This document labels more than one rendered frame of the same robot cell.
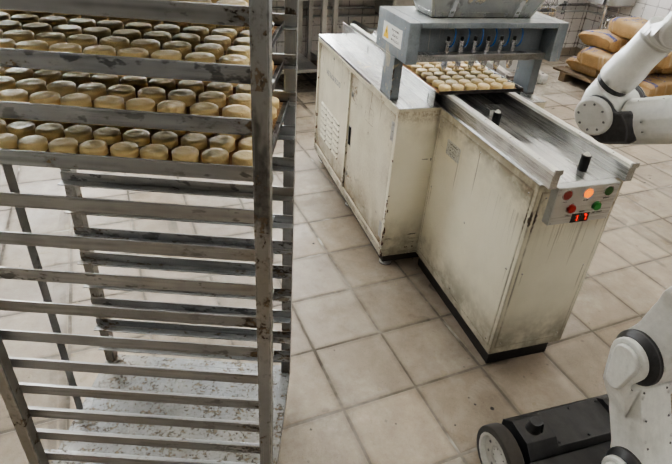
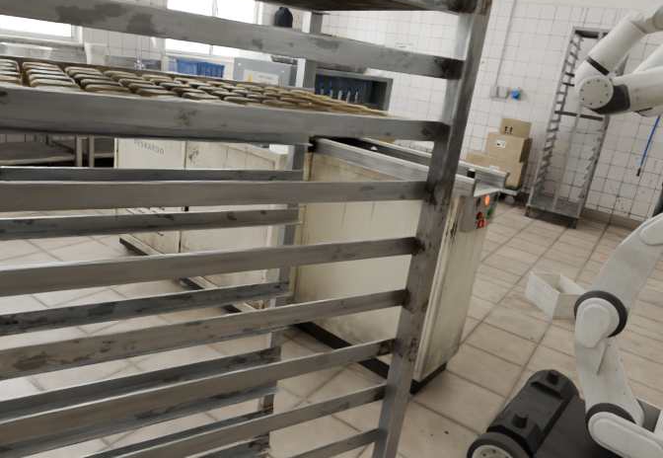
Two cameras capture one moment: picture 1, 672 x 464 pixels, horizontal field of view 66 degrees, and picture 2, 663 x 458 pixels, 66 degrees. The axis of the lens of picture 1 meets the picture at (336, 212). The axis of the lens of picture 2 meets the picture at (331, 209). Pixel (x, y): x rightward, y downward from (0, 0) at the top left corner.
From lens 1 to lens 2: 0.82 m
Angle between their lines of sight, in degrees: 34
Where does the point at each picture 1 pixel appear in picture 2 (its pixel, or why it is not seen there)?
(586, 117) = (590, 93)
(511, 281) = (438, 296)
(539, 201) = (459, 211)
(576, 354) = (467, 363)
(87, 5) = not seen: outside the picture
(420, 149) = not seen: hidden behind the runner
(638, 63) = (627, 43)
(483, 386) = (425, 416)
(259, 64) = not seen: outside the picture
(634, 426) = (608, 378)
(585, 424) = (541, 406)
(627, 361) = (600, 318)
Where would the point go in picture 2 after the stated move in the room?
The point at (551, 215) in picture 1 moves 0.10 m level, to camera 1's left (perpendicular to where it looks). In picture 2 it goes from (469, 223) to (448, 224)
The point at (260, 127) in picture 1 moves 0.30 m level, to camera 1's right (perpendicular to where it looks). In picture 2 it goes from (473, 61) to (596, 83)
